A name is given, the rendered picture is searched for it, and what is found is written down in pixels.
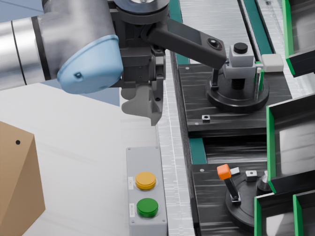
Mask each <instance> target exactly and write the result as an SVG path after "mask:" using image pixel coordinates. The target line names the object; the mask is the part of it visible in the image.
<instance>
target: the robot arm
mask: <svg viewBox="0 0 315 236"><path fill-rule="evenodd" d="M169 1H170V0H41V2H42V7H43V11H44V14H42V15H37V16H33V17H28V18H23V19H18V20H13V21H8V22H2V23H0V91H2V90H6V89H12V88H17V87H21V86H26V85H31V84H35V83H40V82H44V81H48V80H54V79H57V81H58V82H59V83H60V86H61V88H62V89H63V90H64V91H65V92H67V93H69V94H74V95H78V94H82V93H85V94H89V93H94V92H98V91H101V90H103V89H106V88H122V89H121V96H122V97H123V98H124V99H126V100H128V101H126V102H124V103H123V104H122V106H121V110H122V111H123V112H124V113H125V114H129V115H135V116H141V117H147V118H150V121H151V126H155V125H156V124H157V123H158V121H159V120H160V119H161V117H162V111H163V99H164V80H166V53H165V50H166V49H168V50H170V51H172V52H175V53H177V54H179V55H182V56H184V57H187V58H189V59H192V60H194V61H197V62H199V63H201V64H204V65H206V66H209V67H211V68H214V69H216V70H219V69H221V68H222V66H223V65H224V63H225V62H226V61H227V55H226V51H225V45H224V42H223V41H222V40H220V39H217V38H215V37H213V36H210V35H208V34H206V33H203V32H201V31H199V30H196V29H194V28H192V27H189V26H187V25H185V24H182V23H180V22H178V21H176V20H173V19H171V18H169V17H167V15H168V13H169Z"/></svg>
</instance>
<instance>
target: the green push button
mask: <svg viewBox="0 0 315 236"><path fill-rule="evenodd" d="M136 208H137V212H138V214H139V215H141V216H144V217H151V216H154V215H155V214H156V213H157V212H158V203H157V202H156V201H155V200H154V199H151V198H144V199H141V200H140V201H138V203H137V205H136Z"/></svg>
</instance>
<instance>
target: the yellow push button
mask: <svg viewBox="0 0 315 236"><path fill-rule="evenodd" d="M135 184H136V186H137V187H139V188H141V189H150V188H152V187H154V186H155V184H156V176H155V175H154V174H153V173H151V172H147V171H144V172H140V173H139V174H137V175H136V177H135Z"/></svg>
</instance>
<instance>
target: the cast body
mask: <svg viewBox="0 0 315 236"><path fill-rule="evenodd" d="M227 58H228V59H229V64H224V65H223V71H224V75H225V79H246V78H254V77H255V74H256V73H257V69H258V68H261V69H263V64H255V63H254V53H253V50H252V46H251V45H250V44H245V43H241V42H240V43H236V44H235V45H230V50H229V57H227Z"/></svg>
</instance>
